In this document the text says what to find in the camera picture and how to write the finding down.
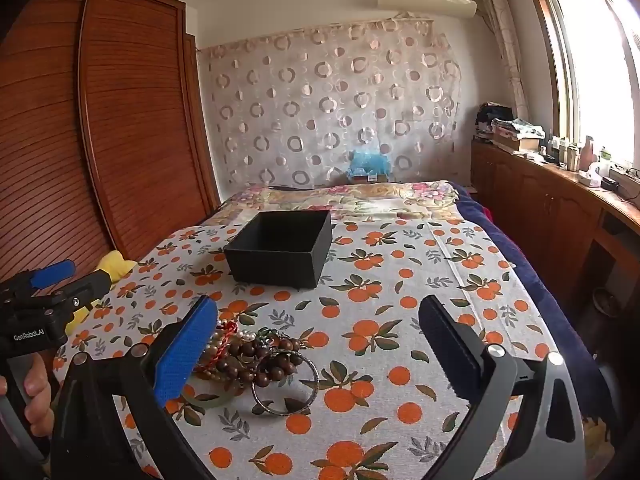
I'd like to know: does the pile of dark clothes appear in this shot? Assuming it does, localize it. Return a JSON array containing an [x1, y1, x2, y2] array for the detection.
[[475, 102, 516, 141]]

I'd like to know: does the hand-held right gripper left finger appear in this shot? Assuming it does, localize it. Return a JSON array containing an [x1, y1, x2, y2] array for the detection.
[[50, 295, 220, 480]]

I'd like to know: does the person's left hand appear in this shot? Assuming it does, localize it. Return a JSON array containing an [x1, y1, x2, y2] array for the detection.
[[0, 362, 54, 437]]

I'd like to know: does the floral blanket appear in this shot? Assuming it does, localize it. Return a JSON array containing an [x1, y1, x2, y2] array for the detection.
[[215, 181, 459, 227]]

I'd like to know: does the long wooden cabinet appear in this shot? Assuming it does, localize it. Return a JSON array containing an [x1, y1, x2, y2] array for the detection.
[[470, 137, 640, 343]]

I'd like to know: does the dark wooden bead bracelet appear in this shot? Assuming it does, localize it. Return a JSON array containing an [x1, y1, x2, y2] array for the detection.
[[235, 337, 304, 387]]

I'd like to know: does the white pearl bracelet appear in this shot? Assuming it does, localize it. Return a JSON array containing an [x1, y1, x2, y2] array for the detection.
[[215, 317, 257, 342]]

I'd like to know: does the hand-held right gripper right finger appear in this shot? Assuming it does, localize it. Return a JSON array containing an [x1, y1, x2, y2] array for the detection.
[[419, 295, 588, 480]]

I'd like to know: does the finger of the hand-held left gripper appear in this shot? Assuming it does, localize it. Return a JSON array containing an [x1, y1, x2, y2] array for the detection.
[[0, 260, 76, 306], [47, 269, 113, 313]]

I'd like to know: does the group of small bottles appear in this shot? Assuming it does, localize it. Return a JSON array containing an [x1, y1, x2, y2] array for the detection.
[[545, 130, 582, 171]]

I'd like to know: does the brown wooden wardrobe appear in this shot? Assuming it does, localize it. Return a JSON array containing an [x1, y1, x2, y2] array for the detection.
[[0, 0, 222, 306]]

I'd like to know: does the yellow plush toy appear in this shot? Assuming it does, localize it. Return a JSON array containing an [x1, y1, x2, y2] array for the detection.
[[64, 250, 139, 333]]

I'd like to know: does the dark blue bedsheet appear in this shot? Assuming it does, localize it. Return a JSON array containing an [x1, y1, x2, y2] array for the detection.
[[450, 182, 612, 413]]

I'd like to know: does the silver metal bangle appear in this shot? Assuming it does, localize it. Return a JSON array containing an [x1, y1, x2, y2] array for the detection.
[[251, 351, 320, 416]]

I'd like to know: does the white power strip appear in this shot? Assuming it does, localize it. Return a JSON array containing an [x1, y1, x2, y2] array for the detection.
[[607, 162, 640, 182]]

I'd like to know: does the green jade bangle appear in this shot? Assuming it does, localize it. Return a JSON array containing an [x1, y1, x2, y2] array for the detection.
[[180, 379, 239, 411]]

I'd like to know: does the stack of books and papers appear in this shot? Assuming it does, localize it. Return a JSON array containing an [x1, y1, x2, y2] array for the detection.
[[492, 117, 547, 155]]

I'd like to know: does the circle patterned wall curtain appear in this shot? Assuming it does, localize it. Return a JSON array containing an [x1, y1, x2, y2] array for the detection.
[[197, 16, 464, 194]]

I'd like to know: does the orange fruit print tablecloth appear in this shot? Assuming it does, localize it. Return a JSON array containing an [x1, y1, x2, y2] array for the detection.
[[50, 217, 557, 480]]

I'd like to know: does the black box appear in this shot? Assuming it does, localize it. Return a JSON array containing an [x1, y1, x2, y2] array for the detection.
[[223, 211, 333, 290]]

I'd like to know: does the window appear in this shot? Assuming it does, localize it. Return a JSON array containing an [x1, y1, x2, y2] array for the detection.
[[520, 0, 640, 173]]

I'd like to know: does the patterned window curtain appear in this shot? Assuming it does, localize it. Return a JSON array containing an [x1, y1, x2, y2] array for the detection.
[[475, 0, 529, 122]]

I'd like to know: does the red cord bracelet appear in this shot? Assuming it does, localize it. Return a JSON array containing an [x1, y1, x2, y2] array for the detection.
[[200, 322, 239, 367]]

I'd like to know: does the blue plastic bag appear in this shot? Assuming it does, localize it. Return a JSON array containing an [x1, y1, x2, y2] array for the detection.
[[347, 150, 394, 177]]

